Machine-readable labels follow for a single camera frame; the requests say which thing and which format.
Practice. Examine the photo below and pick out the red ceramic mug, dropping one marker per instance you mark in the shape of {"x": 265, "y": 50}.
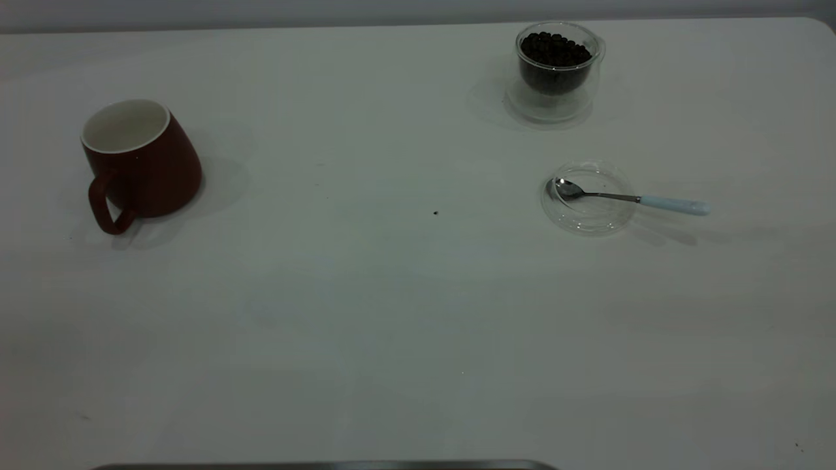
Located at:
{"x": 157, "y": 176}

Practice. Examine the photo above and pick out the dark coffee beans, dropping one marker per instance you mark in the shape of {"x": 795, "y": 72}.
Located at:
{"x": 555, "y": 55}

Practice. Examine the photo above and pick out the clear round glass dish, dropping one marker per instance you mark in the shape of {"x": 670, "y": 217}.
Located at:
{"x": 588, "y": 219}

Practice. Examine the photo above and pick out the clear double-wall glass cup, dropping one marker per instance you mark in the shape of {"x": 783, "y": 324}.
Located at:
{"x": 555, "y": 104}

